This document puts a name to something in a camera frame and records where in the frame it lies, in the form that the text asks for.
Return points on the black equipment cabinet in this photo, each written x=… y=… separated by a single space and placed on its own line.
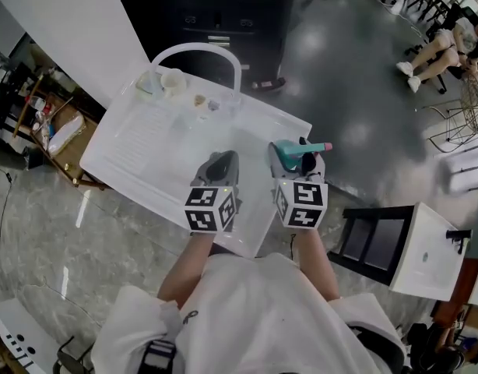
x=223 y=14

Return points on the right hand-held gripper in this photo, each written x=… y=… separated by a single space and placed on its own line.
x=301 y=216

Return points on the wooden cart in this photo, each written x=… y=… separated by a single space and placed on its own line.
x=73 y=162

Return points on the white soft package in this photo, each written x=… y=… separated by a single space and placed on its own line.
x=65 y=135

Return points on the teal spray bottle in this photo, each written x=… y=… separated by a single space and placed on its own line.
x=287 y=152

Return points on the pale green soap dish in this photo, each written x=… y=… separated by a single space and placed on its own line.
x=147 y=82

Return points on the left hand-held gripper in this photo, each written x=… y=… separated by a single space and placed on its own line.
x=208 y=216

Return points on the black faucet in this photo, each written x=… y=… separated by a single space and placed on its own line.
x=459 y=238

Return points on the person's right forearm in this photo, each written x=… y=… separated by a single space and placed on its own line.
x=317 y=263

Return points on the small purple object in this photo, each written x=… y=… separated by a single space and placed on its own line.
x=213 y=104

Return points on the black table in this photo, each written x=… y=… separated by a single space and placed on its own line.
x=9 y=92

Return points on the white sink basin with drainboard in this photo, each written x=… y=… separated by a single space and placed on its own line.
x=176 y=162

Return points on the small yellow object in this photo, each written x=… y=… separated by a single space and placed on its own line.
x=200 y=100

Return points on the white curved faucet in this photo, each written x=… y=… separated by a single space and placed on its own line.
x=196 y=47

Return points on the white cup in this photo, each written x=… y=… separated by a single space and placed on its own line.
x=173 y=82

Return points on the person's white shirt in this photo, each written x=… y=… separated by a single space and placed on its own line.
x=247 y=318

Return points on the reddish brown table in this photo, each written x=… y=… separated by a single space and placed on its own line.
x=457 y=298

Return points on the black stool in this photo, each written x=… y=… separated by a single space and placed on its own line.
x=73 y=358

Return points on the person's left forearm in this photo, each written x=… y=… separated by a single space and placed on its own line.
x=184 y=271

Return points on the white panel with black dots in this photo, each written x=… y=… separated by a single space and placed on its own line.
x=13 y=337

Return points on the clear bottle red label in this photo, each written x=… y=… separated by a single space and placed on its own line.
x=40 y=104

